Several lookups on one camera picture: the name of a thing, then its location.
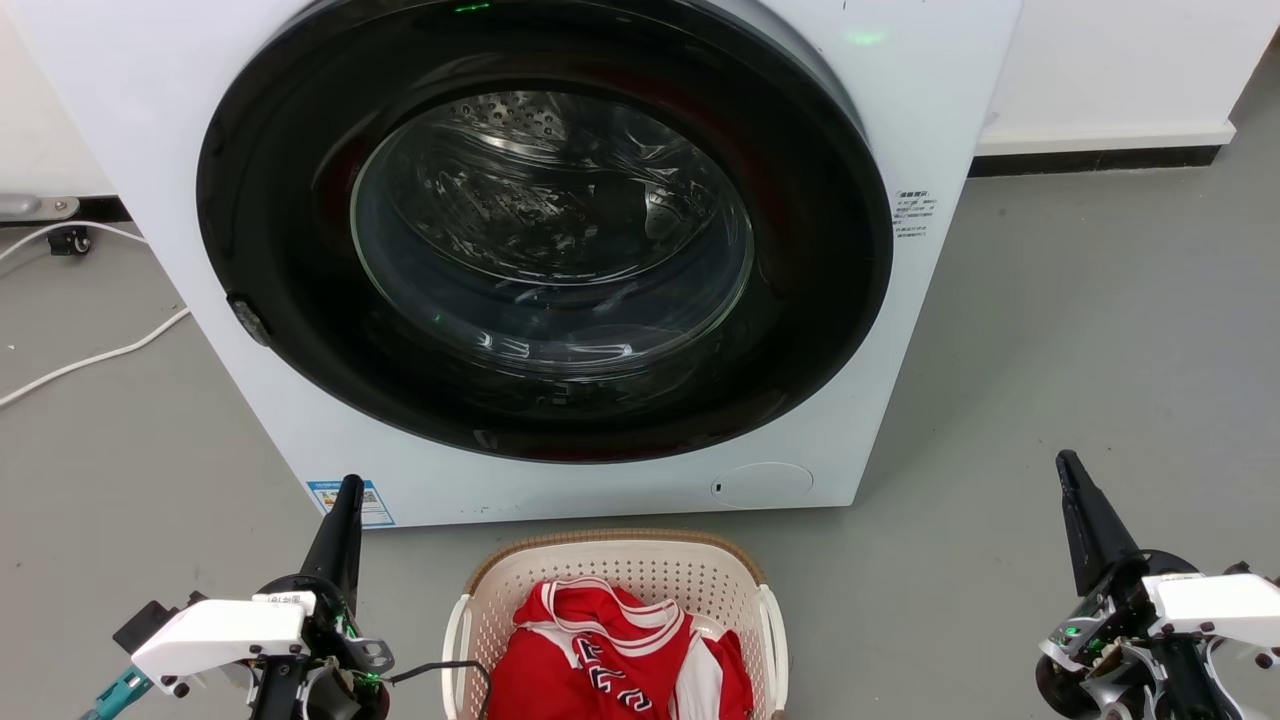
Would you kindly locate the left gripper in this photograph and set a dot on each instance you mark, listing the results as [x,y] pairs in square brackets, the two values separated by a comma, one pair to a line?
[335,650]

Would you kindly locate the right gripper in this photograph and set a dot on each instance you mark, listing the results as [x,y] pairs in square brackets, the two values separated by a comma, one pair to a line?
[1110,640]

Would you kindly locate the white plastic laundry basket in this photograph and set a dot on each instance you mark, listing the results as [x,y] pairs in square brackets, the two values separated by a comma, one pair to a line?
[640,560]

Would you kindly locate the blue energy label sticker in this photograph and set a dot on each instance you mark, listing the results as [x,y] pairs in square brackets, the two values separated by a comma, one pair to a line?
[374,508]

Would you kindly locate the teal connector piece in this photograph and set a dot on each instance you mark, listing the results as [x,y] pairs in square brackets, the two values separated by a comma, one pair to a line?
[118,695]

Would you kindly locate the red and white garment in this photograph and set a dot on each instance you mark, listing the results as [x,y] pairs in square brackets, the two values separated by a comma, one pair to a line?
[600,650]

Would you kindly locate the round white filter cover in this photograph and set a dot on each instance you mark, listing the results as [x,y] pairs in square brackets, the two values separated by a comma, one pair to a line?
[762,485]

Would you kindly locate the round black washing machine door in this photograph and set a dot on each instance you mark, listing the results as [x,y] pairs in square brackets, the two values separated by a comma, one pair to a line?
[285,210]

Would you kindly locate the small text sticker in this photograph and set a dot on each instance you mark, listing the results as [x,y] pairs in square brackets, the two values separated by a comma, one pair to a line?
[914,213]

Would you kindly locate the black baseboard strip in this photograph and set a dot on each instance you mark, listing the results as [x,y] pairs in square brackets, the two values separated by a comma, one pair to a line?
[1090,161]

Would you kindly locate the black caster wheel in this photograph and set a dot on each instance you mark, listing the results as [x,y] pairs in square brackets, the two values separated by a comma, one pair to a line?
[70,241]

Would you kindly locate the white front-load washing machine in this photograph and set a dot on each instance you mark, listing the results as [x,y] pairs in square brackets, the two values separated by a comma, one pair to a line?
[140,110]

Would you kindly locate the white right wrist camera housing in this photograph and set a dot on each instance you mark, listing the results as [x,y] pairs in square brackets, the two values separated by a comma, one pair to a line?
[1220,600]

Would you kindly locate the grey metal bracket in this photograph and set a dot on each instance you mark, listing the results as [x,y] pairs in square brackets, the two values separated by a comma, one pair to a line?
[30,207]

